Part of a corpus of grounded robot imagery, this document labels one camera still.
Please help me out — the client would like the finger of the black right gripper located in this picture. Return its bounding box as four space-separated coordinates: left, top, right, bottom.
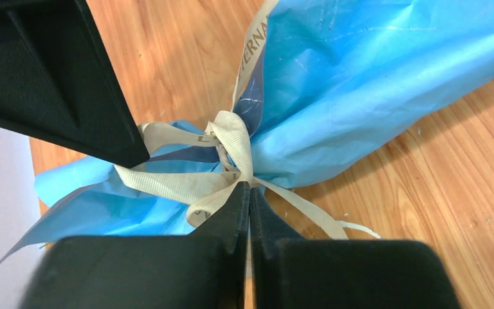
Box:
0 1 150 167

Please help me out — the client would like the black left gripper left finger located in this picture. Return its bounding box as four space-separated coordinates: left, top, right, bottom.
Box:
21 182 250 308

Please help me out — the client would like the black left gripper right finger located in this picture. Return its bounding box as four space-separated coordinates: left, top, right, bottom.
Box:
250 189 460 308

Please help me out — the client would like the beige ribbon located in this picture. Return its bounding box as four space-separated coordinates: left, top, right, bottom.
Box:
114 0 382 241

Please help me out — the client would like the blue wrapping paper sheet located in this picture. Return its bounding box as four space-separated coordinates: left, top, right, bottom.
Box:
0 1 494 254

